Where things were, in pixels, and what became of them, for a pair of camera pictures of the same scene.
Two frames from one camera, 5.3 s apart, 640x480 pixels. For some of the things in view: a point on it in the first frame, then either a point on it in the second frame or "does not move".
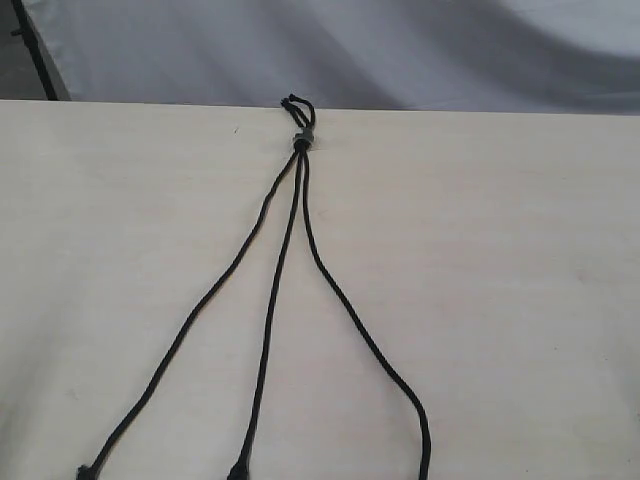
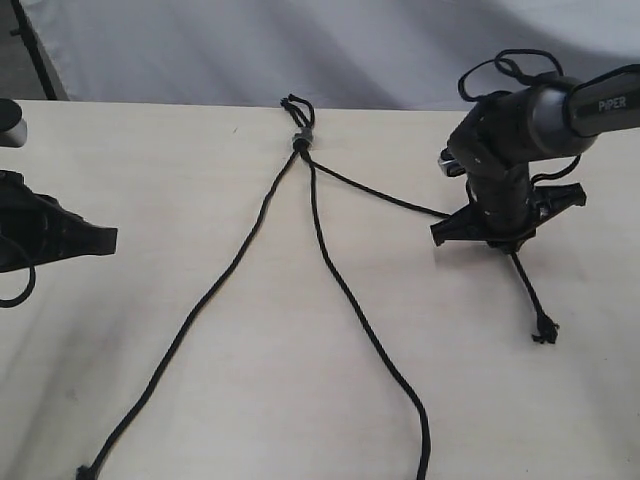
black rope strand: [340, 296] to [344, 278]
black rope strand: [240, 469] to [546, 329]
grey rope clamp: [306, 133] does not move
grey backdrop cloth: [433, 56] does not move
